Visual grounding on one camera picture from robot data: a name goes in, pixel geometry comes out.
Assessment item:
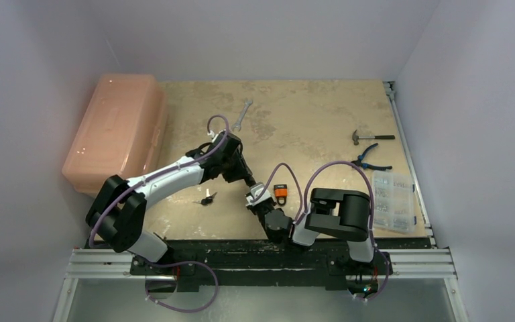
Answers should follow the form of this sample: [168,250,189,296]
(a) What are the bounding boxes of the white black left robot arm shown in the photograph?
[85,131,254,274]

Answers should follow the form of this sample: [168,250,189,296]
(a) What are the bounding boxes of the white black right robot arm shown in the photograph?
[246,183,376,273]

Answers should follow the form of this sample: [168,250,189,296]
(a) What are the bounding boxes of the black key bunch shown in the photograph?
[194,189,217,207]

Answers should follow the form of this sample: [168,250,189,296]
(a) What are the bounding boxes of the orange black padlock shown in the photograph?
[274,184,288,207]

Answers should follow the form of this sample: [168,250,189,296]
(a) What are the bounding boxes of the silver open-end wrench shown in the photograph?
[231,99,253,131]

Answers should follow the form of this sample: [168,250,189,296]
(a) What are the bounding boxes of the pink translucent plastic box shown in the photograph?
[62,73,168,197]

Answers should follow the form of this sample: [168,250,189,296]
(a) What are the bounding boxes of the clear plastic screw organizer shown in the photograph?
[371,170,417,234]

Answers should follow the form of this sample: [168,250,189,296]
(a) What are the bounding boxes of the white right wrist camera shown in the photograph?
[245,182,266,207]

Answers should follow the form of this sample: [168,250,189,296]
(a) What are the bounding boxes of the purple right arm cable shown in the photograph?
[257,160,376,250]

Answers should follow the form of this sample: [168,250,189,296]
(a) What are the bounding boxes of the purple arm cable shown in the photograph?
[257,160,376,250]
[87,114,231,250]

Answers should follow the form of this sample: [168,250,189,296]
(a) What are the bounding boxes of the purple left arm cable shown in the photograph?
[87,114,231,250]

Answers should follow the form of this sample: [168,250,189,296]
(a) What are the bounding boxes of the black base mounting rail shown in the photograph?
[128,237,432,294]

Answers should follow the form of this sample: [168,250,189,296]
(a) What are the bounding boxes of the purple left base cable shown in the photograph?
[144,260,220,314]

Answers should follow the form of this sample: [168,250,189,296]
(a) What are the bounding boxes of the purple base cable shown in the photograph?
[351,253,394,303]
[144,260,220,314]

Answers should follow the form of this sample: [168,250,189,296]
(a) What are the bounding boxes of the blue-handled pliers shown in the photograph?
[351,142,394,172]

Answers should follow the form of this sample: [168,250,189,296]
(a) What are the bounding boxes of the small black-handled hammer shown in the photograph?
[351,130,396,146]

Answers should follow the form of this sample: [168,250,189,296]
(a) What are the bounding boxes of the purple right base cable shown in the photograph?
[351,253,394,303]

